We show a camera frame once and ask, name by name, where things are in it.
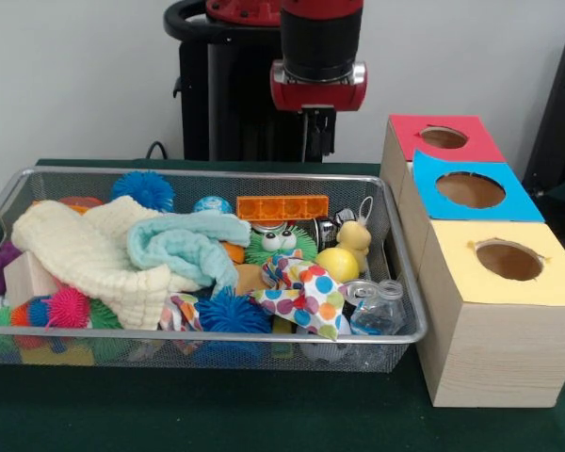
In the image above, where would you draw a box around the wooden box with three holes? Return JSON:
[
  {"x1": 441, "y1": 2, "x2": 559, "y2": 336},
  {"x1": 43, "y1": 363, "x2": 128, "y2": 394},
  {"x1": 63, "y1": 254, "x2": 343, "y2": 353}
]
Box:
[{"x1": 379, "y1": 114, "x2": 565, "y2": 409}]

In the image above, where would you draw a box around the orange toy building brick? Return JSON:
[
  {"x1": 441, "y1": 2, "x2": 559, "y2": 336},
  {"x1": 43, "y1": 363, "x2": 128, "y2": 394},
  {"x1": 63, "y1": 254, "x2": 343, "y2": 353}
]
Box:
[{"x1": 235, "y1": 195, "x2": 331, "y2": 222}]

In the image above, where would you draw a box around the light teal cloth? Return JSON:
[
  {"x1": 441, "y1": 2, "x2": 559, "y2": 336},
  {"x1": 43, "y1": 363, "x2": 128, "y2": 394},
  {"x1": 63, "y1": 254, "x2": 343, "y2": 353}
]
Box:
[{"x1": 126, "y1": 209, "x2": 254, "y2": 296}]

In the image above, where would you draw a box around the blue spiky rubber ball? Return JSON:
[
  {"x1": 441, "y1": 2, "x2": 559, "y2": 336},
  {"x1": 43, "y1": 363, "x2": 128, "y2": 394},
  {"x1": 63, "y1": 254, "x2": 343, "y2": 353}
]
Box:
[
  {"x1": 111, "y1": 169, "x2": 177, "y2": 213},
  {"x1": 195, "y1": 286, "x2": 274, "y2": 335}
]

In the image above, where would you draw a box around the clear plastic bottle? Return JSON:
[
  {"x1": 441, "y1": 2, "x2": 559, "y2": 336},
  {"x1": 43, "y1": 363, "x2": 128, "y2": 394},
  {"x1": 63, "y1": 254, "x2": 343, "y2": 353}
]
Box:
[{"x1": 349, "y1": 280, "x2": 409, "y2": 336}]

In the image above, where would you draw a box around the shallow wire mesh bin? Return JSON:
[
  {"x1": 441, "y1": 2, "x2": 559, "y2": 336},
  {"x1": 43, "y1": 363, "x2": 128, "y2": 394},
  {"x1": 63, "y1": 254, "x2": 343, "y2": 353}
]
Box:
[{"x1": 0, "y1": 165, "x2": 428, "y2": 376}]

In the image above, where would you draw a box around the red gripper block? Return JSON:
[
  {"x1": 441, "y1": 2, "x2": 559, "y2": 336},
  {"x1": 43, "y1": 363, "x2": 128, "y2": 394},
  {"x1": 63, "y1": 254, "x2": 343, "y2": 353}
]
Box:
[{"x1": 268, "y1": 59, "x2": 369, "y2": 164}]

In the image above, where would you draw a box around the green spiky ball with eyes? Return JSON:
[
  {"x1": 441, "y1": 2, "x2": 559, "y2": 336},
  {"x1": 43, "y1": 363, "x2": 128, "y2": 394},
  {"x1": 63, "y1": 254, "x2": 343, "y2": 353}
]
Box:
[{"x1": 244, "y1": 224, "x2": 319, "y2": 265}]

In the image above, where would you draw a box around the black cable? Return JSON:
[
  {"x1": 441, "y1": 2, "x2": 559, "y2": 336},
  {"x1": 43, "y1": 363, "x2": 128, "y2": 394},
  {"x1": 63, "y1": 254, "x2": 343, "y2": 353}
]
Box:
[{"x1": 145, "y1": 139, "x2": 171, "y2": 162}]

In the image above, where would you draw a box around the black flat panel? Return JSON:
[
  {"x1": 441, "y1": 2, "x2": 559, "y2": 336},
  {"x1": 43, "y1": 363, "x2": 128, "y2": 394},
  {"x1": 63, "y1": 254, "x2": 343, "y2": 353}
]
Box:
[{"x1": 521, "y1": 30, "x2": 565, "y2": 192}]

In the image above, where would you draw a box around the yellow plush toy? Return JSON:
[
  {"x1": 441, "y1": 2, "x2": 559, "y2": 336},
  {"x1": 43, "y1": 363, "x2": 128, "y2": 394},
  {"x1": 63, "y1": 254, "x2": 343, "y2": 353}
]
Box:
[{"x1": 333, "y1": 219, "x2": 373, "y2": 272}]

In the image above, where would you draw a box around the cream knitted cloth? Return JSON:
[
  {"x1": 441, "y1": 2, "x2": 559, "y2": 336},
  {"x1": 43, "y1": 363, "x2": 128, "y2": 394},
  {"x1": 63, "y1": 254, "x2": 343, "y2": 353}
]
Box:
[{"x1": 11, "y1": 195, "x2": 203, "y2": 331}]

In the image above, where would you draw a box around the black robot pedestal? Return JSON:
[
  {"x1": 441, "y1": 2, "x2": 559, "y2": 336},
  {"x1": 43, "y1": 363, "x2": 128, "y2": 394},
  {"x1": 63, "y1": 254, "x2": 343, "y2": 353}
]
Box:
[{"x1": 163, "y1": 0, "x2": 336, "y2": 164}]

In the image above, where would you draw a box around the yellow tennis ball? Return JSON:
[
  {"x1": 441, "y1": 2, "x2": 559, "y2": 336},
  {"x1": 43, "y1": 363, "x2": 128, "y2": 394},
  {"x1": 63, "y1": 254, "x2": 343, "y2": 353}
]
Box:
[{"x1": 315, "y1": 247, "x2": 362, "y2": 283}]

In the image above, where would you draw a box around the white polka dot cloth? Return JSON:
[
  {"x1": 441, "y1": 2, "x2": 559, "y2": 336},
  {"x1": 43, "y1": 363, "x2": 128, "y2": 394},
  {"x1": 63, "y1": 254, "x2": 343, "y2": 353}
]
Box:
[{"x1": 249, "y1": 256, "x2": 352, "y2": 343}]

